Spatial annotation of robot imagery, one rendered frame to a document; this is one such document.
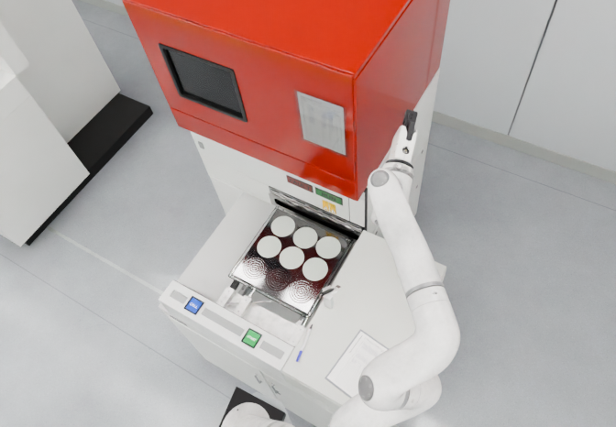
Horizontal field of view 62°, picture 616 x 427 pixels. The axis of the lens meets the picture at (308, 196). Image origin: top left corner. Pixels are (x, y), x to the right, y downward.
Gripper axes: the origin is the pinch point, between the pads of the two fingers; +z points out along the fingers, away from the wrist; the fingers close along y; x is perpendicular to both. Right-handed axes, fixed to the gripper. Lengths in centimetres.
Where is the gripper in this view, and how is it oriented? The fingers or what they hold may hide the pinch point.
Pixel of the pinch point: (410, 117)
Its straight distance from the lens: 144.5
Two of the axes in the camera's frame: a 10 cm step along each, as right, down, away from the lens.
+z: 2.6, -9.0, 3.5
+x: 9.6, 2.8, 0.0
